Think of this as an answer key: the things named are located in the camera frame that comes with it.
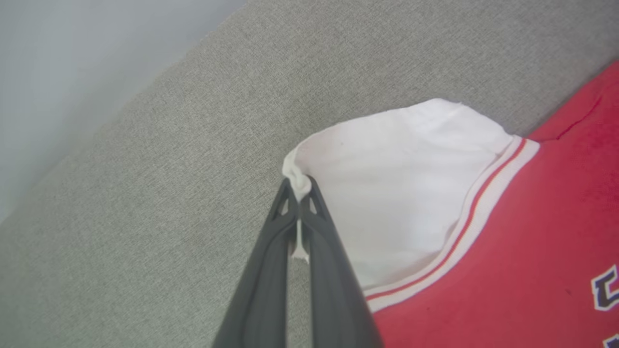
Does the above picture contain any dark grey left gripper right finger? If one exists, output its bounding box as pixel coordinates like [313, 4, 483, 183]
[299, 176, 385, 348]

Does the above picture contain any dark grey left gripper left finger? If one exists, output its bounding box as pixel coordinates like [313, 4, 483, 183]
[212, 177, 300, 348]

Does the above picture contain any red and white jersey garment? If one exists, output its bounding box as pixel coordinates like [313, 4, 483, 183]
[282, 59, 619, 348]

